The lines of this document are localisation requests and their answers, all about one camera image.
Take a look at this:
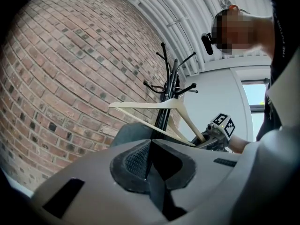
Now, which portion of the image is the person's right forearm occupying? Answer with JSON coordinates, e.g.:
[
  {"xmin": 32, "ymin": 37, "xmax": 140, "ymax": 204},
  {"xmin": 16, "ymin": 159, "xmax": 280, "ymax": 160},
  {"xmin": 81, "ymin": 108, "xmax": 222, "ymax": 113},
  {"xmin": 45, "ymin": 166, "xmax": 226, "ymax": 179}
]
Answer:
[{"xmin": 228, "ymin": 135, "xmax": 250, "ymax": 155}]

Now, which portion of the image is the window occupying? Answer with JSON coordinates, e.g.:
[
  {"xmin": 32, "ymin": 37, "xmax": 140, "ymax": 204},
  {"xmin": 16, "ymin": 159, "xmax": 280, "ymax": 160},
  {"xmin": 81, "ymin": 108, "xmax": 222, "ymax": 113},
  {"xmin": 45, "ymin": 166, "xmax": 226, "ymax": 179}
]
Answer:
[{"xmin": 240, "ymin": 78, "xmax": 270, "ymax": 142}]

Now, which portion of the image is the black head-mounted camera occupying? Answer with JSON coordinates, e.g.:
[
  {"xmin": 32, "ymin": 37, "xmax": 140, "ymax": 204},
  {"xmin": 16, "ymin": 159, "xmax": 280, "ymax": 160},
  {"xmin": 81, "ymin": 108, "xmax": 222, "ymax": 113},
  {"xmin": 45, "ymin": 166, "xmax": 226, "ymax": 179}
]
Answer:
[{"xmin": 201, "ymin": 32, "xmax": 215, "ymax": 56}]

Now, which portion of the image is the grey jacket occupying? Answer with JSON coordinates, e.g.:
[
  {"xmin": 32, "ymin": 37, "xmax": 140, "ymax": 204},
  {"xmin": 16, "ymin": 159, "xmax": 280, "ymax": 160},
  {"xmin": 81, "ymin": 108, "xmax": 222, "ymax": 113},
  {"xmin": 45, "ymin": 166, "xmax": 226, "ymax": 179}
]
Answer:
[{"xmin": 110, "ymin": 121, "xmax": 156, "ymax": 148}]

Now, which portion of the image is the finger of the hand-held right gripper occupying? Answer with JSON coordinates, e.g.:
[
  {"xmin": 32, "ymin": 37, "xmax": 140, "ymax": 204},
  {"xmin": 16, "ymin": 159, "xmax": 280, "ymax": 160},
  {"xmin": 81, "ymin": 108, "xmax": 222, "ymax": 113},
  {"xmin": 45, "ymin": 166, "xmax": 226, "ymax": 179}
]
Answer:
[{"xmin": 190, "ymin": 132, "xmax": 213, "ymax": 149}]

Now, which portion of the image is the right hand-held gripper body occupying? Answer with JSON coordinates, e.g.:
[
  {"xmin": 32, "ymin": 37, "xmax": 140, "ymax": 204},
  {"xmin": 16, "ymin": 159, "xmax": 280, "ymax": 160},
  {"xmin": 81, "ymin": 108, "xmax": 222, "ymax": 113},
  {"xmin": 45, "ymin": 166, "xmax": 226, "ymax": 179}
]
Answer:
[{"xmin": 205, "ymin": 112, "xmax": 237, "ymax": 153}]

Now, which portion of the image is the person's black shirt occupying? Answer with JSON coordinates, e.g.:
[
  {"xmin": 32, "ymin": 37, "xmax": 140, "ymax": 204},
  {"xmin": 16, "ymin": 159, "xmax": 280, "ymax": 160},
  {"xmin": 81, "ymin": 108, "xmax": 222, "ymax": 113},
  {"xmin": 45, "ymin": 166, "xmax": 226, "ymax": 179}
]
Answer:
[{"xmin": 255, "ymin": 0, "xmax": 300, "ymax": 143}]

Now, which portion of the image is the black coat stand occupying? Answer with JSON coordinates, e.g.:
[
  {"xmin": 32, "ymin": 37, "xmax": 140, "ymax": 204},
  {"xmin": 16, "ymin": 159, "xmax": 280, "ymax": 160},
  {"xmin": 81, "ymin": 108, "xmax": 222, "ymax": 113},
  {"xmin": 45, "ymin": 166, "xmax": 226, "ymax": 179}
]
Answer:
[{"xmin": 143, "ymin": 41, "xmax": 199, "ymax": 141}]

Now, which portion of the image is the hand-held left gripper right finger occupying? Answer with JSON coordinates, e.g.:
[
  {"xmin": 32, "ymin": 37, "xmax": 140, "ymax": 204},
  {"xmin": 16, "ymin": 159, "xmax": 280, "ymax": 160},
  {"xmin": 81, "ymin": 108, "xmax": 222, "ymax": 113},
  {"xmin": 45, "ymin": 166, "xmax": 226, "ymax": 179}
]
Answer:
[{"xmin": 146, "ymin": 139, "xmax": 246, "ymax": 222}]

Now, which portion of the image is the bundle of white ceiling pipes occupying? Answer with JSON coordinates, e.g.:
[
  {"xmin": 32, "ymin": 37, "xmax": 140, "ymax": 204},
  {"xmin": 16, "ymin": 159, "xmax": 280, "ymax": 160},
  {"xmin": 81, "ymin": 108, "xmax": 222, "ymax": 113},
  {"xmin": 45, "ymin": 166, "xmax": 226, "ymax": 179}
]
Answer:
[{"xmin": 112, "ymin": 0, "xmax": 235, "ymax": 77}]

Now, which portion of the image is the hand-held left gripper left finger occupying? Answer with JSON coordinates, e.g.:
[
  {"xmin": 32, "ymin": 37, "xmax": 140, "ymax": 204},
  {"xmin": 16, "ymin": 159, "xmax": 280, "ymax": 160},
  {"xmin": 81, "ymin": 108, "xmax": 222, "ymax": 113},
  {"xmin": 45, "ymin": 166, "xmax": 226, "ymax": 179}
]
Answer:
[{"xmin": 30, "ymin": 139, "xmax": 170, "ymax": 225}]

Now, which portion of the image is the person's head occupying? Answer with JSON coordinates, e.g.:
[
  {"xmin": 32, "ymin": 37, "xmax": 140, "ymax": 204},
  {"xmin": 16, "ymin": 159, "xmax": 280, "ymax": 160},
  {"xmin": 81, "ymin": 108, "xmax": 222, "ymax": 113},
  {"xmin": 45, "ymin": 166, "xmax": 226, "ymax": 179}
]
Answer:
[{"xmin": 211, "ymin": 7, "xmax": 275, "ymax": 56}]

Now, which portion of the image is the light wooden hanger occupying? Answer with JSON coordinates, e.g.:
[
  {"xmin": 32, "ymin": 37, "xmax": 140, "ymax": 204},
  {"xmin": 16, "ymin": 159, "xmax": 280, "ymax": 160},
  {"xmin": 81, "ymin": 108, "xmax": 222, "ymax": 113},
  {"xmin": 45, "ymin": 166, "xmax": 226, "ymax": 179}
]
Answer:
[{"xmin": 107, "ymin": 98, "xmax": 206, "ymax": 147}]

